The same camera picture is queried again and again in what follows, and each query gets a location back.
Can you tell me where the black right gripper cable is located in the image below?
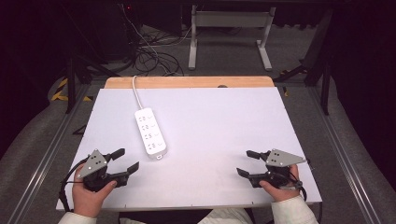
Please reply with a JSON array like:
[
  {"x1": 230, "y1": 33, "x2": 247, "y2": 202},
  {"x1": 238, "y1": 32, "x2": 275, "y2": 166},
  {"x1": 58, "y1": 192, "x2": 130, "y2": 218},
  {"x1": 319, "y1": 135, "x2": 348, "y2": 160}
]
[{"x1": 288, "y1": 159, "x2": 313, "y2": 203}]

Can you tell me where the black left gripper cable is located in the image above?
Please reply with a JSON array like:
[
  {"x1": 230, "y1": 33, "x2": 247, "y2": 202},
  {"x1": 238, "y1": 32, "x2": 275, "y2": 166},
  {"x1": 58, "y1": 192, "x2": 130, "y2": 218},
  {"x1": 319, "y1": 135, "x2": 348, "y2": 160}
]
[{"x1": 58, "y1": 158, "x2": 90, "y2": 213}]

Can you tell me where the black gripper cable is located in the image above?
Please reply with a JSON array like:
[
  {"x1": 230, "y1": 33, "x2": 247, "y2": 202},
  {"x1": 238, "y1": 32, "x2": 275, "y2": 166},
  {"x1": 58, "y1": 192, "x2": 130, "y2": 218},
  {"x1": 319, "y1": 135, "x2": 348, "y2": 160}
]
[
  {"x1": 288, "y1": 159, "x2": 313, "y2": 203},
  {"x1": 58, "y1": 158, "x2": 90, "y2": 213}
]

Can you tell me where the tangle of black floor cables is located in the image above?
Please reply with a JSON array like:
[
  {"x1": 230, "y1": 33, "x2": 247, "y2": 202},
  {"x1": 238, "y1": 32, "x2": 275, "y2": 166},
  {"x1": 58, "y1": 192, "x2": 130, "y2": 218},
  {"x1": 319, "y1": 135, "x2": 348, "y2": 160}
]
[{"x1": 133, "y1": 25, "x2": 185, "y2": 77}]

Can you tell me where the white floor cable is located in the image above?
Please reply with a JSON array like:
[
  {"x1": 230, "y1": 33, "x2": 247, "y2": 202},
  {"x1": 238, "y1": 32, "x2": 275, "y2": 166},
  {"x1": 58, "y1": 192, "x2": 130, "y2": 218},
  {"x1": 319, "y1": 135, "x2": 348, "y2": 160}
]
[{"x1": 120, "y1": 4, "x2": 194, "y2": 59}]

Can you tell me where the black metal stand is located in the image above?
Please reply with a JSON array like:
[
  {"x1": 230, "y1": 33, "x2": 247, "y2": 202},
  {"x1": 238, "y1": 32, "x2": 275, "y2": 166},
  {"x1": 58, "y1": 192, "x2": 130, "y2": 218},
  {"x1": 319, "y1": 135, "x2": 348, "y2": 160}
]
[
  {"x1": 61, "y1": 6, "x2": 121, "y2": 115},
  {"x1": 273, "y1": 7, "x2": 332, "y2": 117}
]

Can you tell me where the yellow black hazard tape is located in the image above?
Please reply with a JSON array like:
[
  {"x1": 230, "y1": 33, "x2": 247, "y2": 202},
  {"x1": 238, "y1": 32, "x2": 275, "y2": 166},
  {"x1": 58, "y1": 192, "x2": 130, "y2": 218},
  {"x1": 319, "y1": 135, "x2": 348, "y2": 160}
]
[{"x1": 50, "y1": 77, "x2": 94, "y2": 103}]

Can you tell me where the white power strip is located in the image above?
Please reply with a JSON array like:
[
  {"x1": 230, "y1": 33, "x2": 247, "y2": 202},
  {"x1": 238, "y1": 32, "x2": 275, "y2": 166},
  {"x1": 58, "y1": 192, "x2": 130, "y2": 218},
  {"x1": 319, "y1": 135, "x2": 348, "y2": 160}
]
[{"x1": 134, "y1": 106, "x2": 168, "y2": 161}]

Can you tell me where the white board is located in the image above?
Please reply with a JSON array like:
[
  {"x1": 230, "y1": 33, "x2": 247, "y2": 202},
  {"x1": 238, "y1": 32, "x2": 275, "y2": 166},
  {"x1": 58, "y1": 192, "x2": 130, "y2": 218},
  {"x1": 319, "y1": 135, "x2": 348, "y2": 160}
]
[{"x1": 55, "y1": 87, "x2": 323, "y2": 212}]

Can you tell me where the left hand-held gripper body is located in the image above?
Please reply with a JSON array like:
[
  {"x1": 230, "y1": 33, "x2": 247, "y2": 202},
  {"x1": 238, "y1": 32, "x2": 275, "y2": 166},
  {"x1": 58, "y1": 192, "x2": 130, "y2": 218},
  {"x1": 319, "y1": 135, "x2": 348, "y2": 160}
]
[{"x1": 77, "y1": 148, "x2": 125, "y2": 192}]

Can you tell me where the wooden table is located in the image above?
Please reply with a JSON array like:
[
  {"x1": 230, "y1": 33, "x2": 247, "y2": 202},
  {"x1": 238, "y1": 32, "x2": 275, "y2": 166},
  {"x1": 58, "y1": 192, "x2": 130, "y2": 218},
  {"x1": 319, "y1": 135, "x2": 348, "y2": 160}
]
[{"x1": 104, "y1": 76, "x2": 276, "y2": 90}]

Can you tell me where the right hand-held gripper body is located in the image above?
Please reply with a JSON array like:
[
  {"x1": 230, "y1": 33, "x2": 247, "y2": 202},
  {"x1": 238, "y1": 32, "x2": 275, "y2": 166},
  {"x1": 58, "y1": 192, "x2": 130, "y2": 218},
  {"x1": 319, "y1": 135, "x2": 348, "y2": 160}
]
[{"x1": 248, "y1": 147, "x2": 308, "y2": 189}]

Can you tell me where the aluminium floor rail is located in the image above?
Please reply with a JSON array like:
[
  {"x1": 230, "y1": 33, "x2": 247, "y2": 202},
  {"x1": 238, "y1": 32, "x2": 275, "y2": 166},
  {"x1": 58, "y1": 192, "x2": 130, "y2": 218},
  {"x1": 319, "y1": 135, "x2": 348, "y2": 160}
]
[
  {"x1": 306, "y1": 87, "x2": 382, "y2": 224},
  {"x1": 6, "y1": 83, "x2": 92, "y2": 224}
]

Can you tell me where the person's lap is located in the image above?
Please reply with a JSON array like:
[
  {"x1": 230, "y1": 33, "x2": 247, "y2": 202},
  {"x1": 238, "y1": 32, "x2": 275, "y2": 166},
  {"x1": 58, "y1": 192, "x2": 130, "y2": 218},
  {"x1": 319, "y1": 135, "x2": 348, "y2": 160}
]
[{"x1": 119, "y1": 207, "x2": 257, "y2": 224}]

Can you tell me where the person's left hand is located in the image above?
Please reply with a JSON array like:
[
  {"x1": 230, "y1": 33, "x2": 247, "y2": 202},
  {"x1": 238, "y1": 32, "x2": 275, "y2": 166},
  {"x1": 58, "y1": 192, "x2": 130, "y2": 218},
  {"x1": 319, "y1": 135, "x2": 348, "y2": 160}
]
[{"x1": 71, "y1": 163, "x2": 119, "y2": 219}]

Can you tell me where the person's right hand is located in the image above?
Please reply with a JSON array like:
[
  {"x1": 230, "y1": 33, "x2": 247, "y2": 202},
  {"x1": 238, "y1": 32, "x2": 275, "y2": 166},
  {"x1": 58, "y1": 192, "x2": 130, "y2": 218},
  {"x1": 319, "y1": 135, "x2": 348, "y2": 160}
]
[{"x1": 259, "y1": 163, "x2": 302, "y2": 203}]

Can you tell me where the white metal desk frame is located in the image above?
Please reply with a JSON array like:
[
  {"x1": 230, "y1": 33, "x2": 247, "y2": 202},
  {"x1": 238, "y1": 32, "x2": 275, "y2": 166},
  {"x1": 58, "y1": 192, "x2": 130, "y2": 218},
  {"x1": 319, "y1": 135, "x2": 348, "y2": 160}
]
[{"x1": 188, "y1": 4, "x2": 277, "y2": 72}]

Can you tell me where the dark computer case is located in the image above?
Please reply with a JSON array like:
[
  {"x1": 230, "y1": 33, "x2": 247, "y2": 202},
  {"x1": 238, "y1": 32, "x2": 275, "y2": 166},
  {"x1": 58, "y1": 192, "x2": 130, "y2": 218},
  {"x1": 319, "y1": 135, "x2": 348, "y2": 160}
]
[{"x1": 98, "y1": 2, "x2": 143, "y2": 62}]

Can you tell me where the white power strip cable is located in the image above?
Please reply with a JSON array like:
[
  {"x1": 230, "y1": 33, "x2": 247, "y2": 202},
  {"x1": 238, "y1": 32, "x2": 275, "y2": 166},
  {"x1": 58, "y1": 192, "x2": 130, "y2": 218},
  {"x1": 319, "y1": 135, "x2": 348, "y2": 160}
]
[{"x1": 131, "y1": 75, "x2": 146, "y2": 111}]

